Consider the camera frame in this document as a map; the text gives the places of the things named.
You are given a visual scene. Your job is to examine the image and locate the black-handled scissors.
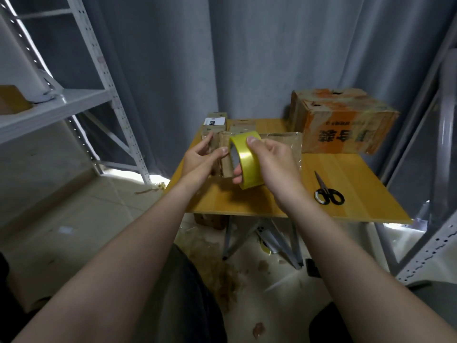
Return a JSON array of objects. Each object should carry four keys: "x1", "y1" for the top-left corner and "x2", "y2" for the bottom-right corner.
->
[{"x1": 313, "y1": 170, "x2": 346, "y2": 207}]

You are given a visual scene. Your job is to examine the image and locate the long white-labelled cardboard box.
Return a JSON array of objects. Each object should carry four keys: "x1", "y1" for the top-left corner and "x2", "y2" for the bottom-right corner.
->
[{"x1": 202, "y1": 112, "x2": 230, "y2": 147}]

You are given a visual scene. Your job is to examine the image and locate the small cardboard box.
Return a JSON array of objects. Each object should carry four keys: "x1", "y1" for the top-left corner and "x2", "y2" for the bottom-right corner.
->
[{"x1": 227, "y1": 119, "x2": 259, "y2": 134}]

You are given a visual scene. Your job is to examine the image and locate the tape scraps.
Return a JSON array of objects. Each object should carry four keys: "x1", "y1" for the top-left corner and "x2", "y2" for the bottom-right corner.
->
[{"x1": 175, "y1": 228, "x2": 247, "y2": 312}]

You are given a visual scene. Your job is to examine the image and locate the person's right leg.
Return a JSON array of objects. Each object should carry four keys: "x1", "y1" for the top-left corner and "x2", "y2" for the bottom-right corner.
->
[{"x1": 308, "y1": 278, "x2": 457, "y2": 343}]

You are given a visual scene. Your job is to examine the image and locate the person's right hand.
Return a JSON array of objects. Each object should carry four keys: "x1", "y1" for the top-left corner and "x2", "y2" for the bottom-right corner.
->
[{"x1": 232, "y1": 137, "x2": 307, "y2": 210}]

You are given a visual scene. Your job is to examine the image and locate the plain brown cardboard box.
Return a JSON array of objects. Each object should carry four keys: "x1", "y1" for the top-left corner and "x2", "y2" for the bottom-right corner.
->
[{"x1": 193, "y1": 212, "x2": 229, "y2": 231}]

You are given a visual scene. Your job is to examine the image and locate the person's left hand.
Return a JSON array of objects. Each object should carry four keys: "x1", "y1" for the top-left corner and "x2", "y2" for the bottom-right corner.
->
[{"x1": 179, "y1": 132, "x2": 231, "y2": 196}]

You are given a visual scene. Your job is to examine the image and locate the medium brown cardboard box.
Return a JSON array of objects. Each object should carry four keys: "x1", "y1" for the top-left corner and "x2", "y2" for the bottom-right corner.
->
[{"x1": 211, "y1": 130, "x2": 304, "y2": 180}]

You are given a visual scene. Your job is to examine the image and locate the grey curtain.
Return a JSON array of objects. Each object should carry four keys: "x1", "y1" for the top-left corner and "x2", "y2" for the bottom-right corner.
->
[{"x1": 14, "y1": 0, "x2": 457, "y2": 179}]

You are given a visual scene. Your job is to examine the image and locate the black power adapter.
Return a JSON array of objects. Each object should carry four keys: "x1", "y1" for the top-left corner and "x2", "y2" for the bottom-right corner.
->
[{"x1": 305, "y1": 258, "x2": 322, "y2": 279}]

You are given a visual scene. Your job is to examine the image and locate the person's right forearm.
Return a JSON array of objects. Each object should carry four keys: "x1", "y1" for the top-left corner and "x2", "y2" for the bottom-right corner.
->
[{"x1": 280, "y1": 191, "x2": 457, "y2": 343}]

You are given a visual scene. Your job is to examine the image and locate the grey metal shelf unit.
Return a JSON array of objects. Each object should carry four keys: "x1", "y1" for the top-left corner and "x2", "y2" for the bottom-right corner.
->
[
  {"x1": 0, "y1": 0, "x2": 152, "y2": 186},
  {"x1": 375, "y1": 25, "x2": 457, "y2": 284}
]

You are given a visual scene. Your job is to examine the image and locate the person's left forearm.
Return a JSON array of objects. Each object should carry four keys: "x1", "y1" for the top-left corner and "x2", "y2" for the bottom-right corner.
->
[{"x1": 10, "y1": 183, "x2": 204, "y2": 343}]

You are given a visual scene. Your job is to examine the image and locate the large orange print cardboard box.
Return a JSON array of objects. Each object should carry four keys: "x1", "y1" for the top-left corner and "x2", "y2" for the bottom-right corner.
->
[{"x1": 288, "y1": 88, "x2": 401, "y2": 156}]

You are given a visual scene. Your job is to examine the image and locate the yellow wooden table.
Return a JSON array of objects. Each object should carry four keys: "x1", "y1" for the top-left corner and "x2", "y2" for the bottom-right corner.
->
[{"x1": 166, "y1": 118, "x2": 414, "y2": 270}]

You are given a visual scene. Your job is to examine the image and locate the yellow tape roll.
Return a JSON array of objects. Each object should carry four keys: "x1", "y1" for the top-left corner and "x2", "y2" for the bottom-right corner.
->
[{"x1": 228, "y1": 131, "x2": 266, "y2": 192}]

